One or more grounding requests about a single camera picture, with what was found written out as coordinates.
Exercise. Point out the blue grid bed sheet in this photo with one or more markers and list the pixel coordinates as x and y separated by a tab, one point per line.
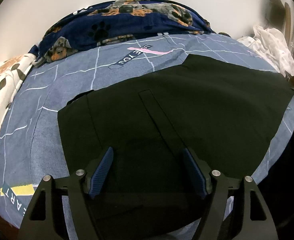
30	146

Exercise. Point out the navy dog print blanket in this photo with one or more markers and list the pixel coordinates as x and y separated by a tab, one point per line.
116	22

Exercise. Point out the black pants orange lining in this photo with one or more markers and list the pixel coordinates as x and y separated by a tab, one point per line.
225	113

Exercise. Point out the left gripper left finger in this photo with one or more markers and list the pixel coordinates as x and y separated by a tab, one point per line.
97	171

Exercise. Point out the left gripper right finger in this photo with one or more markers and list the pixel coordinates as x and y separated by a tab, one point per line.
202	169

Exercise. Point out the white polka dot cloth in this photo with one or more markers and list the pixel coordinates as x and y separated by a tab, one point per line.
270	44

